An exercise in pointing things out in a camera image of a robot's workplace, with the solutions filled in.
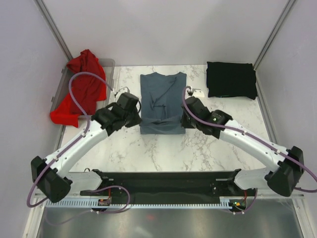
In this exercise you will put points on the blue-grey t shirt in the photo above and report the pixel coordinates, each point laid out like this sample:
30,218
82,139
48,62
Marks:
161,100

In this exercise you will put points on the folded black t shirt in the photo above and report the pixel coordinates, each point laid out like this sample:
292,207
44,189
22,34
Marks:
227,80

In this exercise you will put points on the red t shirt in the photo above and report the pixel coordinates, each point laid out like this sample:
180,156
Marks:
86,89

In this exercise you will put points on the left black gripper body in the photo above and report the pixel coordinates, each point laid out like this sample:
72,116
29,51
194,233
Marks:
132,119

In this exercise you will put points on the light blue cable duct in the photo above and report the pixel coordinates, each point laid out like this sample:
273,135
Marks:
98,203

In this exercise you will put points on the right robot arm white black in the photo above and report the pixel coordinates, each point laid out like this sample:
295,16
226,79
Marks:
283,166

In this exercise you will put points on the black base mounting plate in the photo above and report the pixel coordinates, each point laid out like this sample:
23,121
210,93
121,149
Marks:
211,183

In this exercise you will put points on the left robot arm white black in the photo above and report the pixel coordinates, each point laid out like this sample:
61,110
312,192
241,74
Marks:
50,174

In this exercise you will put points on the clear plastic bin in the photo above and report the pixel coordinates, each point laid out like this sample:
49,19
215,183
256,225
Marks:
107,64

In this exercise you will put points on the aluminium frame post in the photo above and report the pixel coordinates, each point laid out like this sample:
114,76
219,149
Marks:
53,28
274,32

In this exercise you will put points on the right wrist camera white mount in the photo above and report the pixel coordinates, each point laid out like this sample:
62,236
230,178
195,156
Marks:
194,92

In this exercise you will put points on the right aluminium frame post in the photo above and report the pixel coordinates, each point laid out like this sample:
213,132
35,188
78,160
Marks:
274,32

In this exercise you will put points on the left aluminium frame post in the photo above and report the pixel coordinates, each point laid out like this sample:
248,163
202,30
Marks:
53,28

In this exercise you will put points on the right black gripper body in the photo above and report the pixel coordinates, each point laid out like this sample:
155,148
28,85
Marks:
188,123

